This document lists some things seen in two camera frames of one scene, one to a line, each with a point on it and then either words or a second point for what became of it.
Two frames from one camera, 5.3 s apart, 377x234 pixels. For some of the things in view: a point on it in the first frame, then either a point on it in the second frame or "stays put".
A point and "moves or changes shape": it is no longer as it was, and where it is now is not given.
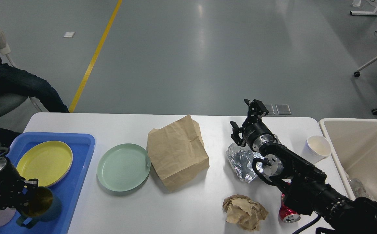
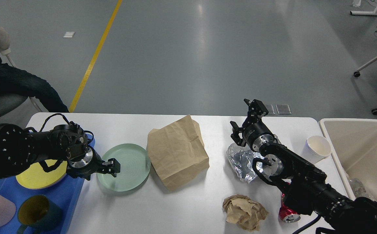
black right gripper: x=256 y=134 stays put
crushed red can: x=286 y=214 stays put
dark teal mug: x=44 y=206 moves or changes shape
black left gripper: x=1 y=186 → x=89 y=164
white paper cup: x=316 y=148 stays put
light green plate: x=124 y=167 stays put
